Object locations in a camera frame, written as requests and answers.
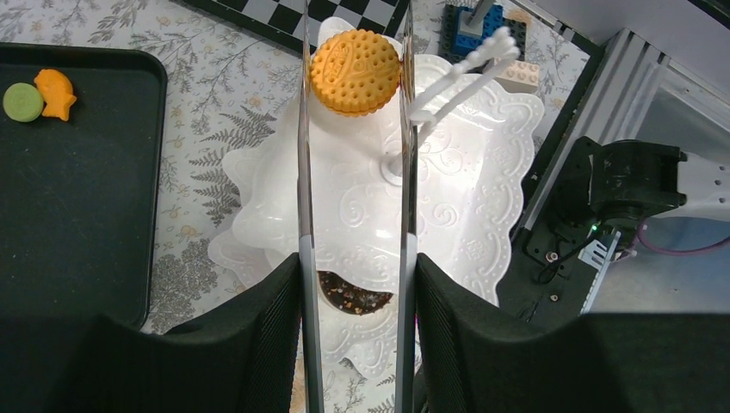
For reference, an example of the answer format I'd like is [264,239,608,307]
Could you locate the green macaron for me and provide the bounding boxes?
[3,83,44,122]

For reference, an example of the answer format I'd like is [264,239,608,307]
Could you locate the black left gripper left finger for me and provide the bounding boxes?
[1,254,300,412]

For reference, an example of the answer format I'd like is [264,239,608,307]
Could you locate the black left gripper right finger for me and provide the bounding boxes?
[415,254,729,412]

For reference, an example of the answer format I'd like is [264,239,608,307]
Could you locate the white three-tier dessert stand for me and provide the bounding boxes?
[207,16,546,380]

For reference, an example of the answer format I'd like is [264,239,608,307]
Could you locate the orange macaron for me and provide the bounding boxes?
[310,29,401,117]

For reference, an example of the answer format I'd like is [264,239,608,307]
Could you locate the chocolate sprinkle donut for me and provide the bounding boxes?
[318,271,393,316]

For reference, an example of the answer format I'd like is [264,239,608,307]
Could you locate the beige toy brick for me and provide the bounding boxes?
[495,60,540,94]

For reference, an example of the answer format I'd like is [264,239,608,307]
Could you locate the silver serving tongs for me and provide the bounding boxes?
[297,2,418,412]

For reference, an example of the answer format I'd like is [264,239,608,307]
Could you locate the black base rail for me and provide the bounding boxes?
[497,58,613,330]

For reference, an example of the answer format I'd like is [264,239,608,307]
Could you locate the orange fish pastry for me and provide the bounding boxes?
[34,69,77,121]

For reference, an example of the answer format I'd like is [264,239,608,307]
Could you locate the black serving tray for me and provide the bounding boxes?
[1,43,167,328]

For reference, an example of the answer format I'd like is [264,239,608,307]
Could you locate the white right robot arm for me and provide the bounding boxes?
[551,136,729,249]

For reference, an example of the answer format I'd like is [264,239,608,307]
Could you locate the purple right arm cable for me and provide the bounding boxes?
[635,222,730,257]

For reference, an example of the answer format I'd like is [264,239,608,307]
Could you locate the black and grey chessboard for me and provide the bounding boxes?
[185,0,409,51]

